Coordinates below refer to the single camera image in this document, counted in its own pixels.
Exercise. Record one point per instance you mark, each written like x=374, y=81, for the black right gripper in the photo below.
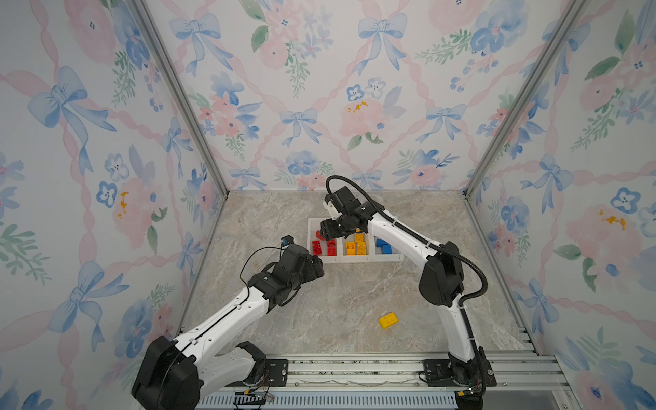
x=326, y=231

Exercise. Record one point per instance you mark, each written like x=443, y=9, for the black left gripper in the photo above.
x=317, y=265

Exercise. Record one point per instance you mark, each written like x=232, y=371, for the red curved lego brick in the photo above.
x=317, y=248

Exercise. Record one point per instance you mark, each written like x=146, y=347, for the red square lego brick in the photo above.
x=332, y=248

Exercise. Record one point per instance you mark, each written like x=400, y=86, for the white three-compartment bin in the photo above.
x=374, y=254

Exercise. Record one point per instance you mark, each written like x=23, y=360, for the blue long lego brick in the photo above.
x=379, y=243

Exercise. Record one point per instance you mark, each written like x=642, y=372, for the blue lego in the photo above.
x=386, y=249

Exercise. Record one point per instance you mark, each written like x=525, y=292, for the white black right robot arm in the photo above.
x=447, y=280

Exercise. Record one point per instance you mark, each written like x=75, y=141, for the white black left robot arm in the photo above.
x=178, y=373

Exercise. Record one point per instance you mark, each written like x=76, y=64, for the white ribbed vent strip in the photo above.
x=333, y=400

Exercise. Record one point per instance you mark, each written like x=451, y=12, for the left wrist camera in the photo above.
x=287, y=240

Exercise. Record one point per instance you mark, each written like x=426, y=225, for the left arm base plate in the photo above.
x=268, y=373

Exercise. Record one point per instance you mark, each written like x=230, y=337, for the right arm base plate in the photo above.
x=445, y=373

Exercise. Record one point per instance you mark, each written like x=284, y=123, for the aluminium front rail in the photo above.
x=514, y=371

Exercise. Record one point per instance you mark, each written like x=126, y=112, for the left aluminium corner post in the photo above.
x=154, y=40

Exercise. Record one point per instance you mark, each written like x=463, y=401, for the aluminium corner post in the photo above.
x=154, y=40
x=548, y=56

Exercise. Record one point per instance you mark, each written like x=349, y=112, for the right aluminium corner post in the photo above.
x=548, y=56

